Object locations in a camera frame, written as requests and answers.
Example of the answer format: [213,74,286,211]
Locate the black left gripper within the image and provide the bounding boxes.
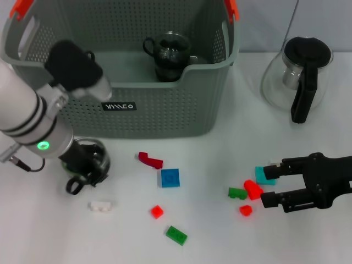
[59,142,108,188]

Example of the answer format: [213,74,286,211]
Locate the dark red angled brick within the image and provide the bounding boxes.
[138,151,164,169]

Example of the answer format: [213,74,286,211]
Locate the left arm cable with plug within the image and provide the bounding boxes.
[0,142,46,173]

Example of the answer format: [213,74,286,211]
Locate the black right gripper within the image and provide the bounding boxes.
[260,152,352,214]

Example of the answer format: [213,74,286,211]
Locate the teal square brick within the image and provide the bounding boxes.
[254,166,276,185]

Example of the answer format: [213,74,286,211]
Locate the white two-stud brick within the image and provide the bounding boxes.
[87,200,113,213]

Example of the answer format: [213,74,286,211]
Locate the green rectangular brick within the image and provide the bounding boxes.
[166,225,189,245]

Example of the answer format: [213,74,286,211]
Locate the large red brick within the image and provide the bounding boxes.
[243,179,265,201]

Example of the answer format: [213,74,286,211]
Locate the small red square brick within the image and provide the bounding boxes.
[150,205,164,219]

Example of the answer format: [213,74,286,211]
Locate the green car-shaped brick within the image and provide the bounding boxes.
[227,187,248,200]

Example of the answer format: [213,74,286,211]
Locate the orange bin handle clip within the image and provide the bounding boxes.
[9,0,35,21]
[224,0,239,24]

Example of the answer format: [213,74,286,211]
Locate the black clay teapot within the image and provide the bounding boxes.
[82,50,96,67]

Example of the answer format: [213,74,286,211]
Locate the blue square brick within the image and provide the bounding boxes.
[157,168,181,189]

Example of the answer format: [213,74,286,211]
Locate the glass teapot with black lid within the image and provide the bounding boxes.
[260,36,334,124]

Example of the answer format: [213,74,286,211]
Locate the glass teacup with black holder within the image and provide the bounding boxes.
[154,62,184,83]
[60,137,111,196]
[142,31,193,68]

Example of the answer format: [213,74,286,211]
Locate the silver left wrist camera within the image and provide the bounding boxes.
[44,40,113,101]

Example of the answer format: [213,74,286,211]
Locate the grey perforated plastic storage bin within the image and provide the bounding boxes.
[0,0,240,138]

